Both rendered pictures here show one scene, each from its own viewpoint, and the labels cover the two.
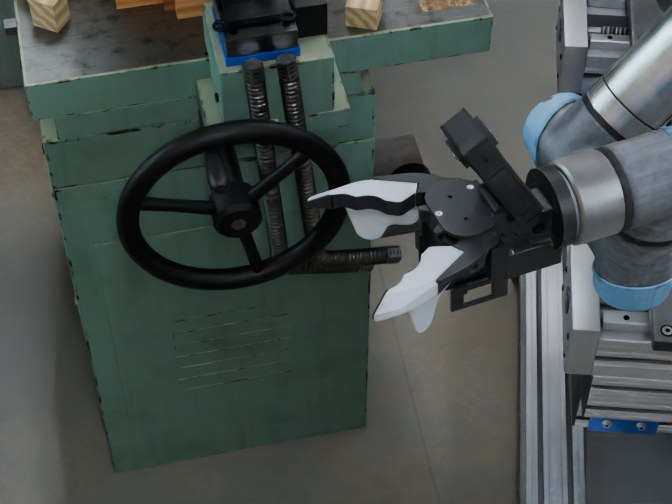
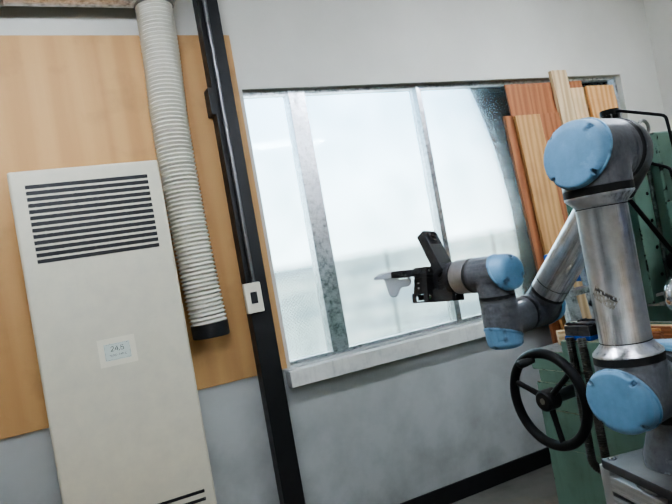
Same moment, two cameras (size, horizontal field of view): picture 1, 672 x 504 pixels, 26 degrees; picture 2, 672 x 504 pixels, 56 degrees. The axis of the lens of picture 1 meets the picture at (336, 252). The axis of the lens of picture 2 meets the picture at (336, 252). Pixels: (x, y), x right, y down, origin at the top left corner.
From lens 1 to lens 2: 169 cm
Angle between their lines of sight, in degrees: 81
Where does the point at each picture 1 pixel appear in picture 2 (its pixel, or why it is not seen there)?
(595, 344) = (609, 480)
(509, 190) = (430, 255)
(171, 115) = not seen: hidden behind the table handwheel
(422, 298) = (385, 276)
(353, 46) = not seen: hidden behind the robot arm
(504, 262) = (425, 285)
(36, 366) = not seen: outside the picture
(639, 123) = (538, 282)
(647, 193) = (469, 267)
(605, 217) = (453, 273)
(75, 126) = (545, 376)
